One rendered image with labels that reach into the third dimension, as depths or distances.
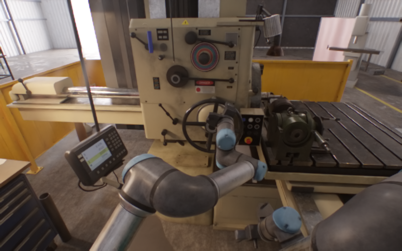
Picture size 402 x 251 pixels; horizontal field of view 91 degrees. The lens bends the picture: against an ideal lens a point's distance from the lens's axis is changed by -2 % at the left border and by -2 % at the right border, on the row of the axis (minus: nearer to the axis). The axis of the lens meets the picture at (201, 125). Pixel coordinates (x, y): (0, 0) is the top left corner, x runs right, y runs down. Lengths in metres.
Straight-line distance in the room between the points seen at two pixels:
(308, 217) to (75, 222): 2.23
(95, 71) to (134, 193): 4.05
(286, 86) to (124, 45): 2.91
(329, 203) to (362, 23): 6.00
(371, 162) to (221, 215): 1.32
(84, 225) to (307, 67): 3.97
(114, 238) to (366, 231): 0.52
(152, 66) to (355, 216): 1.28
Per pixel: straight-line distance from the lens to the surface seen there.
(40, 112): 2.45
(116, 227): 0.61
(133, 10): 2.12
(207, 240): 2.24
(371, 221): 0.35
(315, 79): 4.21
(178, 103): 1.44
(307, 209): 1.66
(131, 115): 1.93
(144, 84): 1.46
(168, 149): 2.31
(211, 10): 1.96
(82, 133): 3.96
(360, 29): 7.26
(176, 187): 0.50
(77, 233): 2.59
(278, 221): 0.71
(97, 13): 2.27
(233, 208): 2.10
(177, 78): 1.30
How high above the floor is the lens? 1.89
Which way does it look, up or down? 28 degrees down
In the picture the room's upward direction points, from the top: 1 degrees counter-clockwise
